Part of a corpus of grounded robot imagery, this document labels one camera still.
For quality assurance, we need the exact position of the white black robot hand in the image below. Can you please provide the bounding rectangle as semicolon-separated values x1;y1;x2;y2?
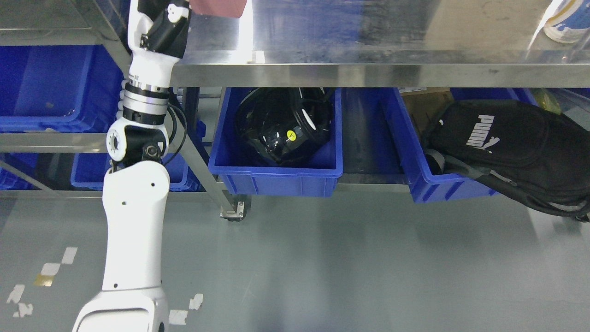
127;0;192;92

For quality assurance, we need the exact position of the pink storage box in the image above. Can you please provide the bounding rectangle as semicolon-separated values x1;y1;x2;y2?
189;0;248;18

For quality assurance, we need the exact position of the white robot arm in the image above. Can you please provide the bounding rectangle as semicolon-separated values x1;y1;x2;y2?
72;80;172;332

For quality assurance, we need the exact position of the steel shelf rack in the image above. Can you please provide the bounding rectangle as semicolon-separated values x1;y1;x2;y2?
1;0;130;196

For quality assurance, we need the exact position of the cardboard box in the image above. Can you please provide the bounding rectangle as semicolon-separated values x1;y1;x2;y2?
401;88;454;137

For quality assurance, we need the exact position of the white blue container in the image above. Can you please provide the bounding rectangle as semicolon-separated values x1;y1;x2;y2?
543;0;590;44

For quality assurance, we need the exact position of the blue bin upper left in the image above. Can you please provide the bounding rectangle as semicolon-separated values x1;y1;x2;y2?
0;45;124;134

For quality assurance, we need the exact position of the stainless steel table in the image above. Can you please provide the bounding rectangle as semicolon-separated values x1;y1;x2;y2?
166;0;590;222

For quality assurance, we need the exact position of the black glossy helmet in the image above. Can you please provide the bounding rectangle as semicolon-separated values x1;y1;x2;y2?
234;88;335;167

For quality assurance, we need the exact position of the blue bin lower left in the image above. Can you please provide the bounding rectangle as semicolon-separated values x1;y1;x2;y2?
70;120;207;192

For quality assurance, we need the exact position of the blue bin with helmet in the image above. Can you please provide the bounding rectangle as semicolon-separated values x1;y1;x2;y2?
208;88;343;197

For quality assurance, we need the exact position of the blue bin with backpack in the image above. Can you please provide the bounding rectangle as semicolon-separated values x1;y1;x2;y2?
378;88;537;203

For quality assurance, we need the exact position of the black Puma backpack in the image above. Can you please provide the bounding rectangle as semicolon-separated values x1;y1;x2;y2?
422;99;590;222

